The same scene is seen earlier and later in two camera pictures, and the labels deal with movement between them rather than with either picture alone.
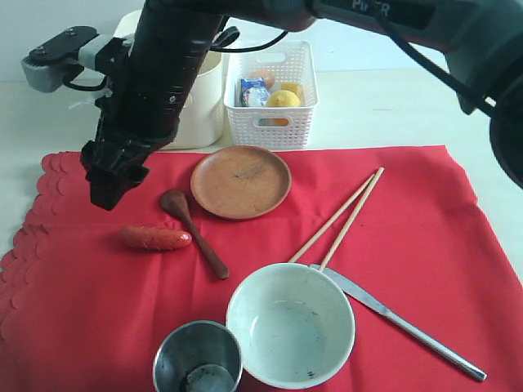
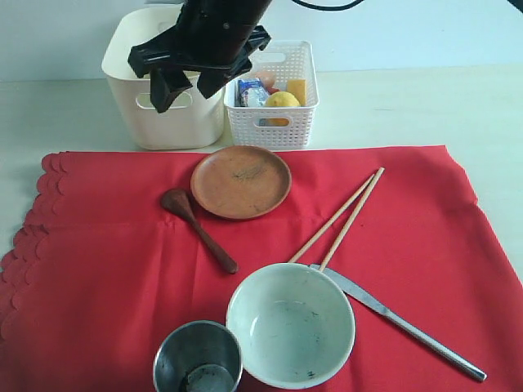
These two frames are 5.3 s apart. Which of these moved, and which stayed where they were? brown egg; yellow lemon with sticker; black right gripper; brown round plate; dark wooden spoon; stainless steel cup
Moved: dark wooden spoon; black right gripper
Stayed: brown egg; yellow lemon with sticker; stainless steel cup; brown round plate
